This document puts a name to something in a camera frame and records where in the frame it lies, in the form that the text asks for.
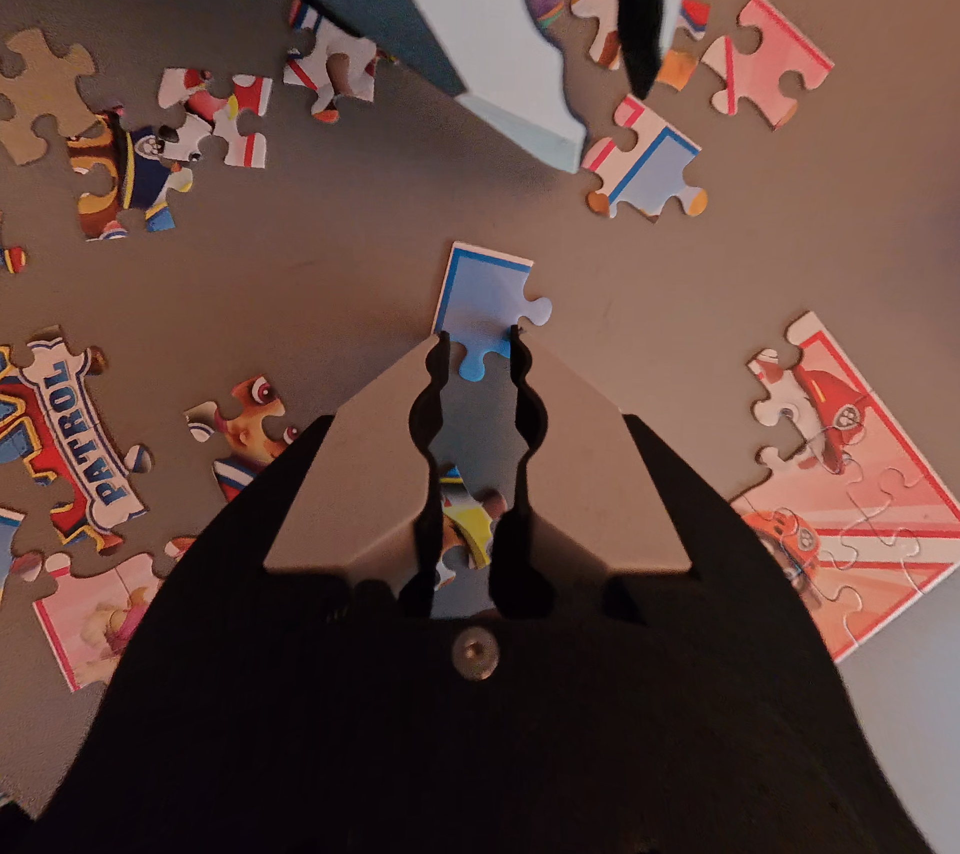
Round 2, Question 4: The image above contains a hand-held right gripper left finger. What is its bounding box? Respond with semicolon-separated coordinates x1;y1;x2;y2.
262;331;451;620

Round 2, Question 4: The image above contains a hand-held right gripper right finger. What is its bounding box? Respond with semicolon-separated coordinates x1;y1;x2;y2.
489;325;693;620

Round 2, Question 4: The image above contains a yellow helmet dog puzzle piece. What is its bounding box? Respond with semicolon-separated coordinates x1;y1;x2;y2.
438;464;507;570

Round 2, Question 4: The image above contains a pink red striped puzzle piece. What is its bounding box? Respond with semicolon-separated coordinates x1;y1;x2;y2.
701;0;835;131

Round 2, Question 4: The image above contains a plain blue puzzle piece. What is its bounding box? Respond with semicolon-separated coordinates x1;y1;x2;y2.
432;241;554;383

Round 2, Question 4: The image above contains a red border dog puzzle section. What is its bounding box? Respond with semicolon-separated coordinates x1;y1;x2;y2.
731;312;960;664

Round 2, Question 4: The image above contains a pink dog puzzle piece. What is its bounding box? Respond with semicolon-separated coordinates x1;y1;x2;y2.
33;535;196;692

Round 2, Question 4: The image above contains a grey desk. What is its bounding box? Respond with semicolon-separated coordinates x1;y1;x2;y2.
0;0;960;854

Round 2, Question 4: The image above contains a white orange puzzle piece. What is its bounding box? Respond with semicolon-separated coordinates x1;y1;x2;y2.
570;0;710;92

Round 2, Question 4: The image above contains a white dog red striped puzzle piece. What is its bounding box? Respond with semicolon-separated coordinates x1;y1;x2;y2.
283;0;399;124

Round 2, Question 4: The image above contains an orange dog eyes puzzle piece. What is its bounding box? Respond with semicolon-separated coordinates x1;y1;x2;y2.
185;374;301;503

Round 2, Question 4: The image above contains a blue white red striped puzzle piece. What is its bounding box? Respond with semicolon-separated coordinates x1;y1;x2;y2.
581;93;708;221

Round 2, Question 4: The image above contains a red blue logo puzzle section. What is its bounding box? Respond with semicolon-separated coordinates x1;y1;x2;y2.
0;325;151;555

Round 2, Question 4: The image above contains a plain brown cardboard puzzle piece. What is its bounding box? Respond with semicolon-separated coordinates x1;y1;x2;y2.
0;28;99;165

